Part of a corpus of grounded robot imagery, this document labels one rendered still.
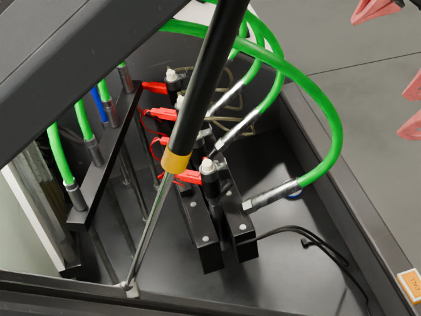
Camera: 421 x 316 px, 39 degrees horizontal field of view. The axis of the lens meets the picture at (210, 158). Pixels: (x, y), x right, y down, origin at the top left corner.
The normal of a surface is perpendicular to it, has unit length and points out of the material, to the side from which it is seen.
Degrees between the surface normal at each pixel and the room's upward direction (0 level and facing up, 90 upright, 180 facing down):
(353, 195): 0
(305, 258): 0
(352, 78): 0
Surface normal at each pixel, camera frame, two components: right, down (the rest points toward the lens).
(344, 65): -0.14, -0.68
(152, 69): 0.28, 0.67
